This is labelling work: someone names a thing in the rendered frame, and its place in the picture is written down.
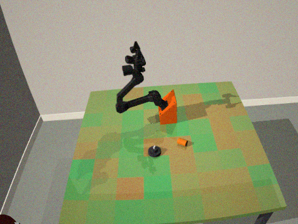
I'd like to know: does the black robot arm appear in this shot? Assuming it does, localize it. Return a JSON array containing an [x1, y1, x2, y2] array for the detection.
[[115, 55, 168, 113]]

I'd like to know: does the orange knob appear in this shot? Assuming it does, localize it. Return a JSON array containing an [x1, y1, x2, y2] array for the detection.
[[177, 138, 188, 146]]

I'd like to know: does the dark grey round pedestal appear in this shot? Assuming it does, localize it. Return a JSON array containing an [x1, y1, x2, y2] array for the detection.
[[148, 146, 161, 157]]

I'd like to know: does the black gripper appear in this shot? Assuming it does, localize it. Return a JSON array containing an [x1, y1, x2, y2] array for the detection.
[[130, 41, 146, 67]]

